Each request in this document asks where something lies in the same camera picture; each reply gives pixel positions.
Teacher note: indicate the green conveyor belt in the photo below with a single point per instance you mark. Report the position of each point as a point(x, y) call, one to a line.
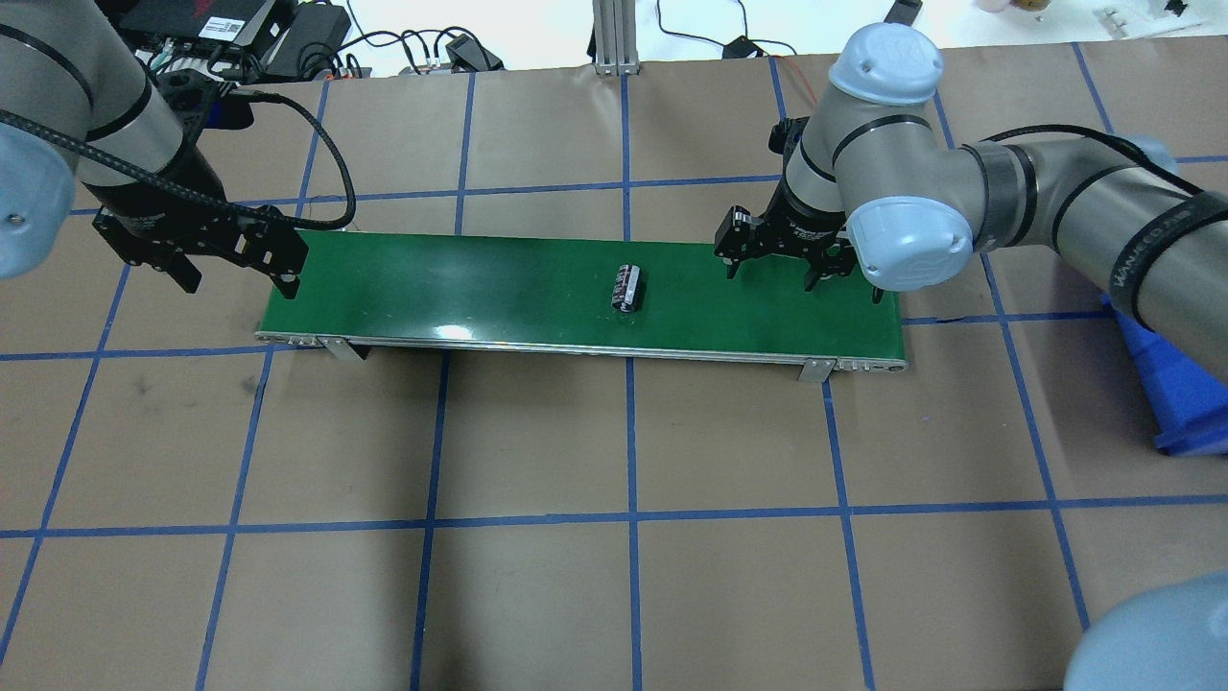
point(554, 296)

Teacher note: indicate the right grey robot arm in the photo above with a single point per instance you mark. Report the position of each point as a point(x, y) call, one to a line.
point(1001, 509)

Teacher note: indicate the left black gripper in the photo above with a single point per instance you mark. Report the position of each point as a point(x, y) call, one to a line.
point(153, 200)

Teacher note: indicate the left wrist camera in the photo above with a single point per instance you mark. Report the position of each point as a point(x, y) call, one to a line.
point(201, 103)

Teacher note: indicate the blue plastic bin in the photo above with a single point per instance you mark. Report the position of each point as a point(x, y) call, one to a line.
point(1188, 404)

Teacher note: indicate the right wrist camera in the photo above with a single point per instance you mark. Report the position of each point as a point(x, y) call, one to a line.
point(786, 135)

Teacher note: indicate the aluminium frame post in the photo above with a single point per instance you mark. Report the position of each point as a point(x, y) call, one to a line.
point(614, 40)

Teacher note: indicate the black power adapter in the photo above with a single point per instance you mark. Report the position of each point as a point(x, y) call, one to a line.
point(308, 46)

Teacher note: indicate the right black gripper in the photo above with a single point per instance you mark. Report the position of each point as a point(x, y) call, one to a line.
point(804, 222)

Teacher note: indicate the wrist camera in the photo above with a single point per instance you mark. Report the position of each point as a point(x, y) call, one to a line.
point(201, 103)
point(786, 135)

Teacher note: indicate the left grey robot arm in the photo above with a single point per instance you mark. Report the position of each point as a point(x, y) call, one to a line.
point(79, 108)

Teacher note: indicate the black cylindrical capacitor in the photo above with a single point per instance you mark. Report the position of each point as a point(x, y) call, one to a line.
point(628, 289)

